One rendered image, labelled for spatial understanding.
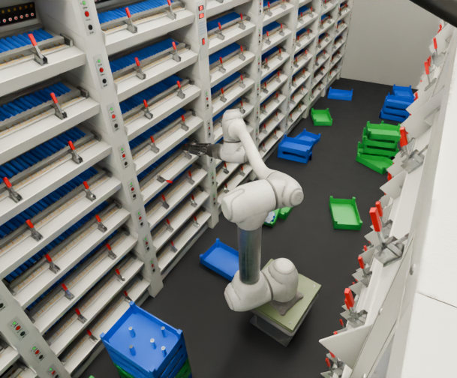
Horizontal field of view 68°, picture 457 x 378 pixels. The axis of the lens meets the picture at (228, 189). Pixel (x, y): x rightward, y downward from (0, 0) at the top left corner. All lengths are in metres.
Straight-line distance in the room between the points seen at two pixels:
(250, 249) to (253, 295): 0.31
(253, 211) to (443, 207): 1.06
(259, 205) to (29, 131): 0.84
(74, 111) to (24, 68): 0.23
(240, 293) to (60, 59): 1.22
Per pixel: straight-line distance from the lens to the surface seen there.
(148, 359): 1.66
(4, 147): 1.30
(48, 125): 1.36
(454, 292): 0.20
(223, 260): 2.42
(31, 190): 1.40
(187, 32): 1.96
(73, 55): 1.38
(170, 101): 1.85
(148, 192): 1.86
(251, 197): 1.27
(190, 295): 2.28
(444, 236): 0.23
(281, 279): 1.74
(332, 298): 2.31
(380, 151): 3.54
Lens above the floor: 1.87
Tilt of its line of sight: 38 degrees down
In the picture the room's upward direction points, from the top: 2 degrees counter-clockwise
